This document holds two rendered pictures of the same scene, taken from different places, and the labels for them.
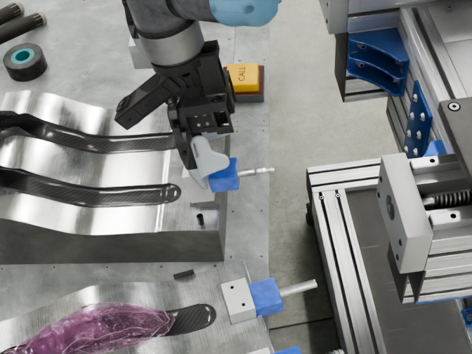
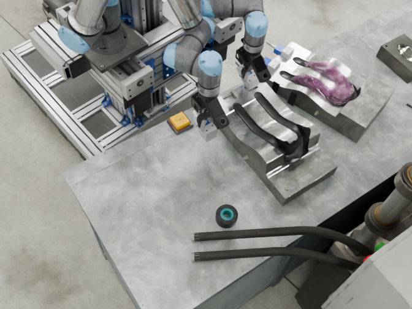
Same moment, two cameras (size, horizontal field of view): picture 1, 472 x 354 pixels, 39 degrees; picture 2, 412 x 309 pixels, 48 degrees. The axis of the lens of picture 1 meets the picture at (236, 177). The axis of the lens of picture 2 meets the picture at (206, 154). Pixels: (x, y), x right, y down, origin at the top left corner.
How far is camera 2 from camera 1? 196 cm
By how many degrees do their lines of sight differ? 65
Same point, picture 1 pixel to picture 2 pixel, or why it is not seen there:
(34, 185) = (290, 126)
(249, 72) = (177, 117)
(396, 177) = (226, 22)
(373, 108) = (34, 219)
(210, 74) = not seen: hidden behind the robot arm
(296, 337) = not seen: hidden behind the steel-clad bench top
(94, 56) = (199, 194)
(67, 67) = (213, 200)
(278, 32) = not seen: outside the picture
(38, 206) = (296, 119)
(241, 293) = (273, 62)
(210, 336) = (287, 68)
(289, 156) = (92, 243)
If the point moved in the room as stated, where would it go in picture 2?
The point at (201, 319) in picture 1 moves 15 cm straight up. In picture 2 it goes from (284, 74) to (290, 49)
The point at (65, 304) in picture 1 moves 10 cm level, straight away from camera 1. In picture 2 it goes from (312, 96) to (308, 114)
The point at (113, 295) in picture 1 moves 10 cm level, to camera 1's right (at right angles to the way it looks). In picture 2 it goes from (300, 87) to (282, 73)
